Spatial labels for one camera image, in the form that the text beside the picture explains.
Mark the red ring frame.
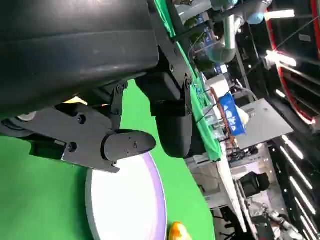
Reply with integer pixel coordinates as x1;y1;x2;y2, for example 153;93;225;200
264;7;317;126

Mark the blue printed box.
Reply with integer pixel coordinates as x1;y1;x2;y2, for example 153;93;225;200
219;92;247;137

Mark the lilac plate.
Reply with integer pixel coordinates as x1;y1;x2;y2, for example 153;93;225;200
84;151;168;240

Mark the white box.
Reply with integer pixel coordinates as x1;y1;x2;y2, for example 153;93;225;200
204;74;231;99

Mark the white tube light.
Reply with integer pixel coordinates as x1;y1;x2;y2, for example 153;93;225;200
264;9;296;21
265;49;298;67

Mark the green table cloth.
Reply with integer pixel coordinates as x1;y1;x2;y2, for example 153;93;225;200
0;0;223;240

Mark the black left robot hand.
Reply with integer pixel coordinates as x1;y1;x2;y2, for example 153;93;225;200
0;0;195;174

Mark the orange white toy bread roll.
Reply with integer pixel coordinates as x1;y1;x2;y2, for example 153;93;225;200
167;221;193;240

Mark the black equipment box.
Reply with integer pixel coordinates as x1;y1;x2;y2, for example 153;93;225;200
239;171;271;199

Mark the grey desk panel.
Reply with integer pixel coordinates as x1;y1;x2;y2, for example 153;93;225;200
234;97;295;150

